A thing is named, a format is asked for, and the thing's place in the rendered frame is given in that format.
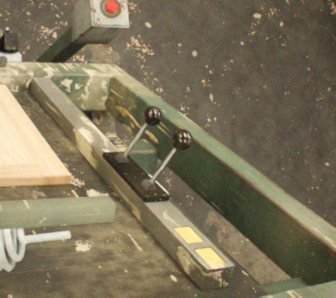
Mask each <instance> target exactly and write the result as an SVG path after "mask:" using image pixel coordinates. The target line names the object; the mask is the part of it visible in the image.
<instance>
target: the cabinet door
mask: <svg viewBox="0 0 336 298"><path fill-rule="evenodd" d="M70 183H71V174H70V173H69V171H68V170H67V168H66V167H65V166H64V165H63V163H62V162H61V161H60V160H59V158H58V157H57V155H56V154H55V153H54V151H53V150H52V148H51V147H50V145H49V144H48V143H47V142H46V141H45V139H44V138H43V137H42V135H41V134H40V132H39V131H38V130H37V128H36V127H35V125H34V124H33V123H32V121H31V120H30V119H29V117H27V114H26V112H25V111H24V110H23V108H21V106H20V105H19V104H18V102H17V101H16V99H15V98H14V97H13V95H12V94H11V92H10V91H9V89H8V88H7V86H6V85H0V187H8V186H21V185H27V186H33V185H56V184H64V185H68V184H70Z"/></svg>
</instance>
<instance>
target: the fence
mask: <svg viewBox="0 0 336 298"><path fill-rule="evenodd" d="M31 93H32V94H33V95H34V96H35V98H36V99H37V100H38V101H39V102H40V104H41V105H42V106H43V107H44V109H45V110H46V111H47V112H48V113H49V114H50V115H51V117H53V119H54V120H55V121H56V122H57V123H58V126H59V127H60V128H61V130H62V131H63V132H64V133H65V134H66V136H67V137H68V138H70V139H71V141H72V142H73V143H74V144H75V145H76V147H77V148H78V150H79V151H80V152H81V153H82V154H83V155H84V156H85V158H86V159H87V160H88V161H89V163H90V164H91V165H92V166H93V168H94V169H95V170H96V171H97V172H98V174H99V175H100V176H102V177H103V179H104V180H105V181H106V182H107V183H108V185H109V187H111V189H112V190H113V191H114V192H115V193H116V194H117V196H118V197H120V198H121V199H122V201H123V202H124V203H125V204H126V205H127V207H128V208H129V209H130V210H131V212H132V213H133V214H134V215H135V216H136V218H138V219H139V220H140V221H141V223H142V224H143V225H144V226H145V228H146V229H147V230H148V231H149V232H150V234H151V235H152V236H153V237H154V238H155V239H156V240H157V241H158V242H159V243H160V244H161V245H162V246H163V247H164V249H165V250H166V251H167V252H168V253H169V254H170V255H171V256H172V257H173V259H174V260H175V261H176V262H177V264H178V265H179V266H180V267H181V268H182V269H183V270H184V271H185V272H186V274H188V275H189V276H190V278H191V279H192V280H193V281H194V282H195V284H196V285H197V286H198V287H199V288H200V289H201V290H211V289H215V288H220V287H229V286H230V283H231V279H232V276H233V270H234V267H235V265H234V264H233V263H232V262H231V261H230V260H229V259H227V258H226V257H225V256H224V255H223V254H222V253H221V252H220V251H219V250H218V249H217V248H216V247H215V246H214V245H213V244H212V243H211V242H210V241H209V240H207V239H206V238H205V237H204V236H203V235H202V234H201V233H200V232H199V231H198V230H197V229H196V228H195V227H194V226H193V225H192V224H191V223H190V222H189V221H188V220H187V219H186V218H185V216H184V215H183V214H182V213H181V212H179V211H178V210H177V209H176V208H175V207H174V206H173V205H172V204H171V203H170V202H169V201H164V202H154V203H145V202H144V201H143V200H141V198H140V197H139V196H138V195H137V194H136V193H135V192H134V191H133V189H132V188H131V187H130V186H129V185H128V184H127V183H126V182H124V180H123V178H121V177H120V175H118V174H117V172H116V171H115V170H114V169H113V168H112V167H111V166H110V165H109V164H108V161H106V160H105V159H104V158H103V157H102V155H103V152H119V150H118V149H117V148H116V147H115V146H114V145H113V143H112V142H111V141H109V140H108V139H107V138H106V137H105V136H104V135H103V134H102V133H101V132H100V131H99V130H98V129H97V128H96V126H95V125H94V124H93V123H92V122H91V121H90V120H89V119H88V118H87V117H86V116H85V115H84V114H83V113H82V112H81V111H80V110H79V109H78V108H77V106H76V105H75V104H74V103H73V102H72V101H71V100H70V99H69V98H68V97H67V96H66V95H65V94H64V93H63V92H62V91H61V90H60V89H59V88H58V87H57V86H56V84H55V83H54V82H53V81H52V80H51V79H50V78H46V77H32V80H31ZM178 227H190V228H191V229H192V230H193V232H194V233H195V234H196V235H197V236H198V237H199V238H200V239H201V240H202V241H203V242H192V243H187V242H186V241H185V240H184V238H183V237H181V236H180V235H179V234H178V233H177V232H176V231H175V230H174V229H173V228H178ZM198 248H211V249H212V250H213V251H214V252H215V253H216V254H217V255H218V256H219V258H220V259H221V260H222V261H224V262H225V263H221V264H218V265H215V266H209V265H208V264H207V263H206V262H205V261H204V260H203V258H202V257H201V256H200V255H199V254H198V253H197V252H196V251H195V250H194V249H198Z"/></svg>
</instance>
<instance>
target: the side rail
mask: <svg viewBox="0 0 336 298"><path fill-rule="evenodd" d="M150 106H156V107H158V108H159V109H160V110H161V112H162V113H163V118H162V119H161V121H160V122H159V123H158V124H157V125H149V126H148V128H147V129H146V130H145V131H144V133H143V134H142V136H141V138H140V139H147V140H149V141H150V143H151V144H152V145H153V146H154V147H156V148H157V150H158V159H159V160H161V161H162V162H164V160H165V159H166V157H167V155H168V154H169V153H170V151H171V149H172V148H173V147H174V146H173V145H172V142H171V138H172V135H173V133H174V132H175V131H177V130H180V129H185V130H187V131H189V132H190V134H191V136H192V144H191V146H190V147H189V148H188V149H186V150H177V152H176V153H175V154H174V156H173V158H172V160H171V161H170V162H169V163H168V165H167V166H168V168H169V169H171V170H172V171H173V172H174V173H175V174H176V175H177V176H178V177H179V178H181V179H182V180H183V181H184V182H185V183H186V184H187V185H188V186H190V187H191V188H192V189H193V190H194V191H195V192H196V193H197V194H199V195H200V196H201V197H202V198H203V199H204V200H205V201H206V202H207V203H209V204H210V205H211V206H212V207H213V208H214V209H215V210H216V211H217V212H219V213H220V214H221V215H222V216H223V217H224V218H225V219H226V220H227V221H228V222H229V223H230V224H231V225H232V226H233V227H234V228H236V229H237V230H238V231H239V232H240V233H241V234H242V235H243V236H245V237H246V238H247V239H249V240H250V241H251V242H252V243H253V244H254V245H255V246H256V247H257V248H258V249H259V250H260V251H261V252H262V253H263V252H264V254H265V255H266V256H267V257H268V258H269V259H270V260H272V261H273V262H274V263H276V264H277V265H278V266H279V268H281V269H282V270H283V271H284V272H285V273H286V274H287V275H288V276H290V277H291V278H297V277H300V276H301V277H303V278H305V279H306V280H307V282H309V283H311V284H312V285H317V284H324V283H326V282H328V281H336V229H335V228H334V227H333V226H332V225H330V224H329V223H327V222H325V220H323V219H322V218H320V217H319V216H318V215H317V214H316V213H314V211H312V210H311V209H308V208H307V207H306V206H304V205H303V204H302V203H301V202H300V201H298V200H297V199H295V198H294V197H293V196H292V195H290V194H289V193H287V192H286V191H285V190H284V189H283V188H282V187H280V186H279V185H278V184H276V183H274V182H273V181H271V180H270V179H268V178H267V177H266V176H264V175H263V174H261V172H259V171H258V169H256V168H255V167H253V166H252V165H250V164H249V163H247V162H246V161H245V160H244V159H243V158H241V157H240V156H238V155H237V154H235V153H234V152H233V151H232V150H229V149H228V148H227V147H225V146H224V145H223V144H222V143H221V142H220V141H219V140H217V139H216V138H214V137H213V136H212V135H210V134H208V133H207V132H205V131H204V130H203V129H201V128H200V127H199V126H198V125H197V124H196V123H195V122H192V121H191V120H189V119H188V118H187V117H186V116H184V115H183V114H181V113H180V111H178V110H177V109H175V108H174V107H172V106H171V105H169V104H168V103H167V102H165V101H164V100H163V99H161V98H159V97H158V95H156V94H155V93H154V92H152V91H151V90H150V89H148V88H147V87H145V86H144V85H142V84H141V83H139V82H138V81H137V80H135V79H134V78H133V77H132V76H131V75H124V76H112V85H111V90H110V96H109V100H108V106H107V112H108V113H109V114H110V115H112V116H114V117H115V118H116V119H117V120H118V121H119V122H120V123H121V124H122V125H123V126H124V127H125V128H126V129H127V130H128V131H129V132H130V133H132V134H133V135H134V136H136V135H137V133H138V132H139V130H140V129H141V127H142V126H143V124H144V120H143V112H144V109H145V108H147V107H150Z"/></svg>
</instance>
